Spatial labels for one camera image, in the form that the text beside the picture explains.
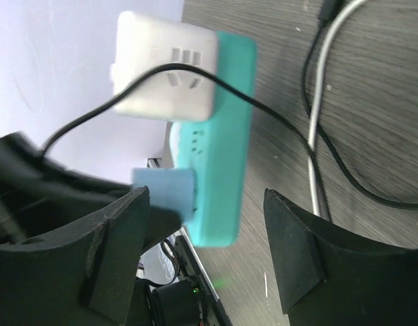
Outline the teal triangular power socket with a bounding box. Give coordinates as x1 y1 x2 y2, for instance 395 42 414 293
170 31 258 247

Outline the white cube charger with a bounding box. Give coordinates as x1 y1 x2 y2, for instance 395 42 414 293
110 11 220 122

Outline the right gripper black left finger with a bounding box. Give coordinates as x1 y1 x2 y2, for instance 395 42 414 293
0 187 150 325

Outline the black charging cable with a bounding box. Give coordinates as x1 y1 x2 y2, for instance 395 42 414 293
40 0 418 211

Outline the white charging cable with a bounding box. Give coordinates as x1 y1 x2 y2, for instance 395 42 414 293
307 0 369 217

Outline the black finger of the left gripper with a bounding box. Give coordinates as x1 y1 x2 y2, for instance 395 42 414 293
0 132 182 254

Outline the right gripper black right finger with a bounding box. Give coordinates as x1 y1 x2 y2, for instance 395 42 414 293
264 189 418 325

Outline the blue charger plug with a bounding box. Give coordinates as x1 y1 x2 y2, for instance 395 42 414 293
133 168 196 225

